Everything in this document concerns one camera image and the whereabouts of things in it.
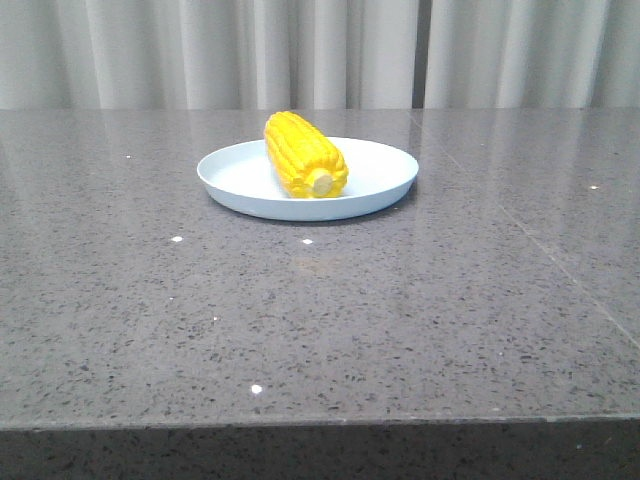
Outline yellow corn cob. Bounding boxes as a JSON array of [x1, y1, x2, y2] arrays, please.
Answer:
[[264, 111, 349, 199]]

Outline light blue plate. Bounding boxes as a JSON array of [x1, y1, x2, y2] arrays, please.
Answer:
[[197, 137, 419, 222]]

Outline white curtain right panel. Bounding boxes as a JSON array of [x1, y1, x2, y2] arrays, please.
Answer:
[[424, 1, 639, 108]]

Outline white curtain panel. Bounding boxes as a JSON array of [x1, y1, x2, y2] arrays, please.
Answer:
[[424, 1, 639, 108], [1, 1, 426, 110]]

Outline white curtain left panel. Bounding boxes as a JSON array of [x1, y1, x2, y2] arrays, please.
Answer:
[[1, 1, 426, 110]]

